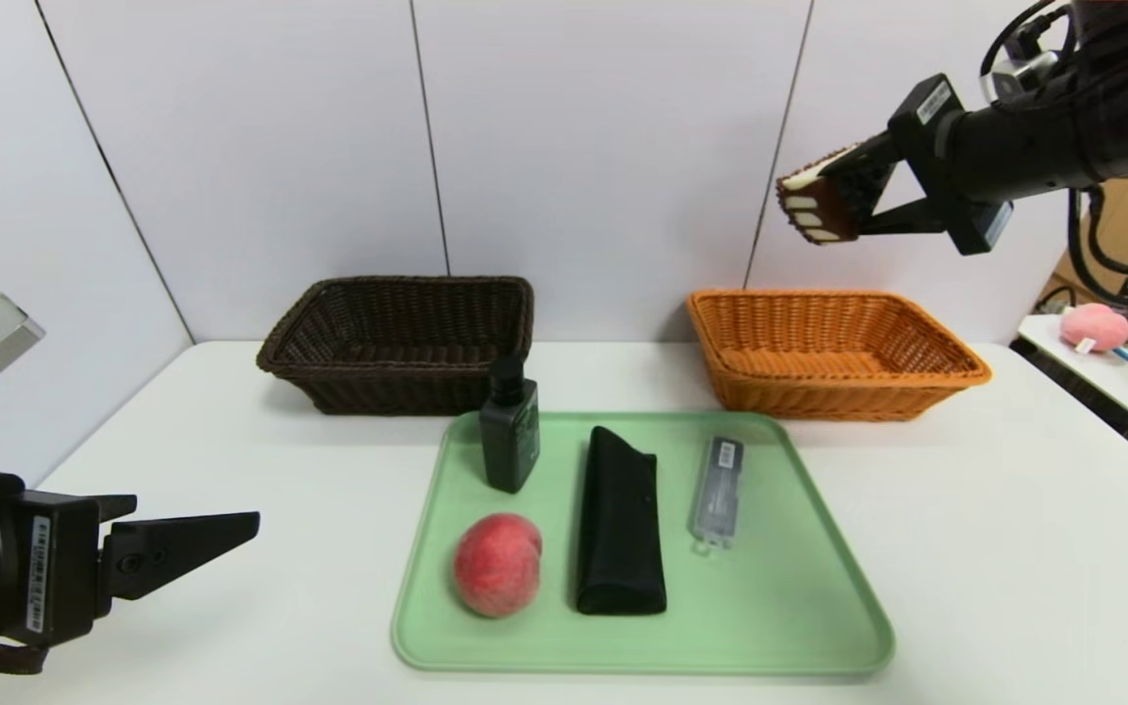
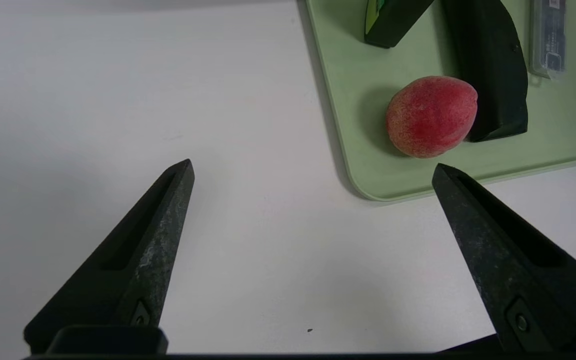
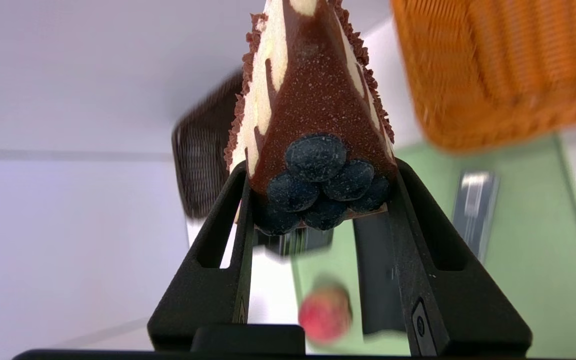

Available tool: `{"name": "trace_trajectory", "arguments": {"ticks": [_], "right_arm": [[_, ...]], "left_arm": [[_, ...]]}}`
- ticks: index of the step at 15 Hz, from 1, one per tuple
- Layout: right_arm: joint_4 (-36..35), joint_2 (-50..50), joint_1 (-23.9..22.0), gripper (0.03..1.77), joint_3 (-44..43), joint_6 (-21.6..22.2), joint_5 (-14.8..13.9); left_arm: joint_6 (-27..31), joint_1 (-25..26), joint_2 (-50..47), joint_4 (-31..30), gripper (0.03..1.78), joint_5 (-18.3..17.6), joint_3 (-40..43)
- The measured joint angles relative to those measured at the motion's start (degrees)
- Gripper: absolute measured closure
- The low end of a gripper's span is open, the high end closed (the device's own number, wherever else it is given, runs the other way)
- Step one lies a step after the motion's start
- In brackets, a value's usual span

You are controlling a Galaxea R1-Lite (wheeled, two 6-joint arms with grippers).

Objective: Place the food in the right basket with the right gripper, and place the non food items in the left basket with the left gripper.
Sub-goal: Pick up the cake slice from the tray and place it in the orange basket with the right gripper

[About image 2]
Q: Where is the light green plastic tray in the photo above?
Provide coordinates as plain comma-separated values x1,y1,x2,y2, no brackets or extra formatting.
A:
305,0,576,202

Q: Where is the black glasses case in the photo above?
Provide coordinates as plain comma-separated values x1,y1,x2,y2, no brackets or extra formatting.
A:
440,0,529,143

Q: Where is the dark green spray bottle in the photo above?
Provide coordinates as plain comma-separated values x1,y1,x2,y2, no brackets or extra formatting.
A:
364,0,436,49

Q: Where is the clear plastic slim case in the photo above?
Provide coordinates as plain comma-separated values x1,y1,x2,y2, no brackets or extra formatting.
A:
529,0,567,80

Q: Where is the red peach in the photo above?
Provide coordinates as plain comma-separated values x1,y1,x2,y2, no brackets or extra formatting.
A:
386,76,479,159

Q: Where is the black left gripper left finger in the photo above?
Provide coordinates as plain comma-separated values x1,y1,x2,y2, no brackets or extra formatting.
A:
23,159,195,356

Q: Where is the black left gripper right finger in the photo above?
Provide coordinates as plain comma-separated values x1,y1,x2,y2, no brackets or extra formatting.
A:
431,163,576,357

